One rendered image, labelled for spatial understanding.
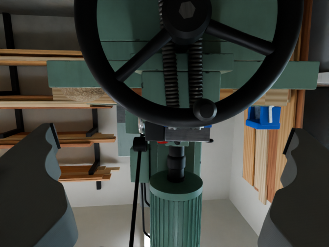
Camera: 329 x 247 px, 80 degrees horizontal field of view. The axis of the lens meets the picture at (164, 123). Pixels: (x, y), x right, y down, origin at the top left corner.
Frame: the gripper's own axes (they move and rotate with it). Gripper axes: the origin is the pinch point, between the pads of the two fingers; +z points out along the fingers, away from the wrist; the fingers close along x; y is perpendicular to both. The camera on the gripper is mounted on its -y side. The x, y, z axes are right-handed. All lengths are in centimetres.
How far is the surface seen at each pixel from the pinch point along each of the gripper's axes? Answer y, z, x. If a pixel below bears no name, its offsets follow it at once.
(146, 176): 56, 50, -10
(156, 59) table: 1.9, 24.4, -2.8
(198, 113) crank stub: 3.9, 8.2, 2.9
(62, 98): 18, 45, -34
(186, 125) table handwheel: 7.9, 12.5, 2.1
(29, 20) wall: 9, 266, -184
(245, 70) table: 6.1, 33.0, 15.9
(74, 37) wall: 29, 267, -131
